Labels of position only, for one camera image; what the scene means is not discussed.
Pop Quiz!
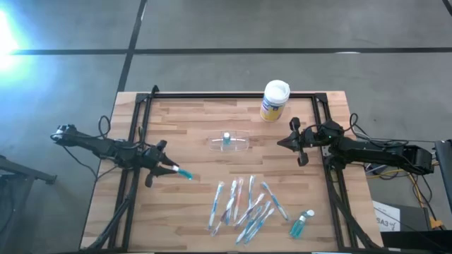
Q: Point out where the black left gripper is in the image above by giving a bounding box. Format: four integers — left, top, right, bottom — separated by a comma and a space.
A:
139, 139, 180, 188

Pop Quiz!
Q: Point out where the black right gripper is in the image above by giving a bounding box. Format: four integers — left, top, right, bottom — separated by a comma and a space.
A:
276, 116, 328, 168

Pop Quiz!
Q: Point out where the clear plastic organizer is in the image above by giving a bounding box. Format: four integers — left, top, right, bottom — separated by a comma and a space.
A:
208, 130, 251, 152

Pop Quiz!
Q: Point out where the yellow white wipes canister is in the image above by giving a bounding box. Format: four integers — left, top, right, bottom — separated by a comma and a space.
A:
259, 79, 291, 123

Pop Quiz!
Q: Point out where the white printed sign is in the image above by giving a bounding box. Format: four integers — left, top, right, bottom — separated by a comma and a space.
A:
372, 200, 402, 233

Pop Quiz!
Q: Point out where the black metal stand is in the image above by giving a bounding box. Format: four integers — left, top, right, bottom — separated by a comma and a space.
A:
0, 154, 58, 254

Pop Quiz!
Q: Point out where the grey box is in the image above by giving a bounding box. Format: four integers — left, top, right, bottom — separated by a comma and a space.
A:
398, 203, 434, 232

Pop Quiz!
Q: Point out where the black panel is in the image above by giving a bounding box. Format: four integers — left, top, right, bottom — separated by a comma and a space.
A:
434, 139, 452, 215

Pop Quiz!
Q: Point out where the black box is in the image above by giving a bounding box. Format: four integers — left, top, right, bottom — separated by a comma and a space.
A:
380, 229, 452, 254

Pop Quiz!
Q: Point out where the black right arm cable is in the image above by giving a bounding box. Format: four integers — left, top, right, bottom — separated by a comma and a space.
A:
303, 112, 410, 145

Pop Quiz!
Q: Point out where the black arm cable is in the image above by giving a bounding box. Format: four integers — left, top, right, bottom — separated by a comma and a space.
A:
303, 112, 410, 145
97, 114, 113, 140

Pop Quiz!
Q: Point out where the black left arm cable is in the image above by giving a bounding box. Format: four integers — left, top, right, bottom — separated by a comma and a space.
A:
97, 114, 113, 140

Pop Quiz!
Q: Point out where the black aluminium table frame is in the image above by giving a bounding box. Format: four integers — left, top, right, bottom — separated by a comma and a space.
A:
79, 84, 384, 254

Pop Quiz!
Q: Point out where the yellow cable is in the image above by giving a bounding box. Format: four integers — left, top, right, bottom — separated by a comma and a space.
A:
367, 168, 445, 231

